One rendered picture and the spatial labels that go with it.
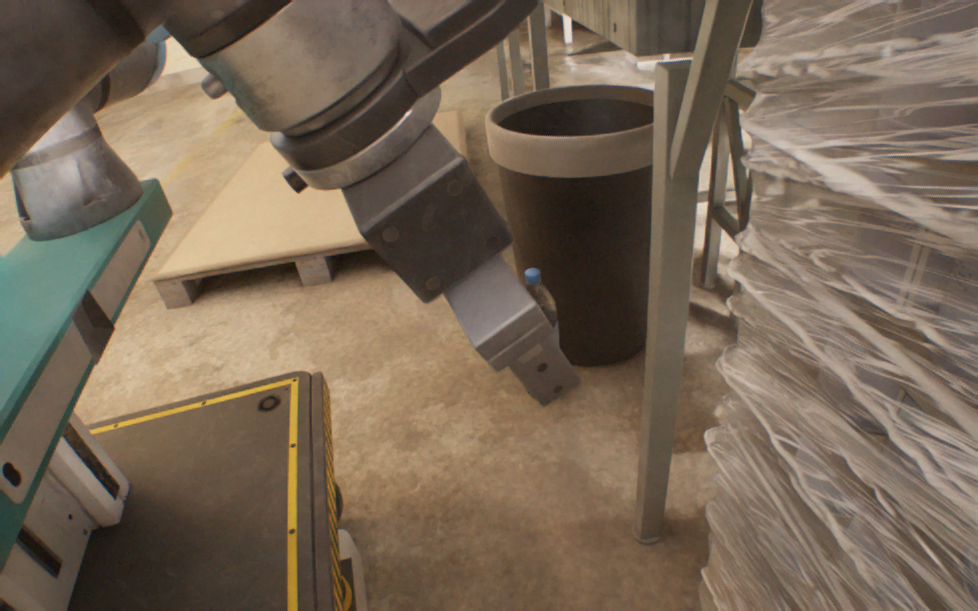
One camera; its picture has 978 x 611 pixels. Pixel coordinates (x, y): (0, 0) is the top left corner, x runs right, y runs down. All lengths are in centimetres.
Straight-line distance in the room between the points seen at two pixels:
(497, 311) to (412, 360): 129
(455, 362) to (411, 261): 125
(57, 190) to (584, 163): 82
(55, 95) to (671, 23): 56
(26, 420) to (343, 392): 106
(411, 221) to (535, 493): 98
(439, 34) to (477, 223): 7
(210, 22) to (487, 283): 14
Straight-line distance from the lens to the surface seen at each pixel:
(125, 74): 86
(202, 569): 85
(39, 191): 79
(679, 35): 66
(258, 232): 217
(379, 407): 141
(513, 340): 23
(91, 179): 79
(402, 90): 24
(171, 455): 103
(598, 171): 109
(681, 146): 58
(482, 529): 113
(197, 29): 22
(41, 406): 53
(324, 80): 22
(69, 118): 79
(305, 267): 194
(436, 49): 24
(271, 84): 22
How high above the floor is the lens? 94
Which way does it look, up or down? 36 degrees down
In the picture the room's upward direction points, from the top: 8 degrees counter-clockwise
